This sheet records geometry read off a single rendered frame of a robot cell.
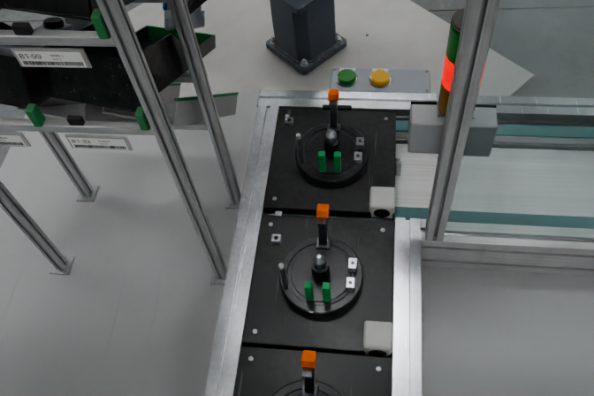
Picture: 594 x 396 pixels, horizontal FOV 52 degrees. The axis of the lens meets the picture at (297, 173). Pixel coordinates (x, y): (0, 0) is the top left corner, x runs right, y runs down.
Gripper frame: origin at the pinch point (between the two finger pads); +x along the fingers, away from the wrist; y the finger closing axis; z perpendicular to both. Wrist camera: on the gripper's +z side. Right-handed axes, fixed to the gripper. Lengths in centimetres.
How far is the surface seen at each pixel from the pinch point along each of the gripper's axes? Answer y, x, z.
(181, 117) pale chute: 8.8, 21.8, -0.2
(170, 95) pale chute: -7.4, 12.9, -16.7
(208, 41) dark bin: 7.9, 7.8, -0.8
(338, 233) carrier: 32.6, 30.3, -22.8
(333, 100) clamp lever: 24.9, 6.6, -20.3
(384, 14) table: 17, -32, -55
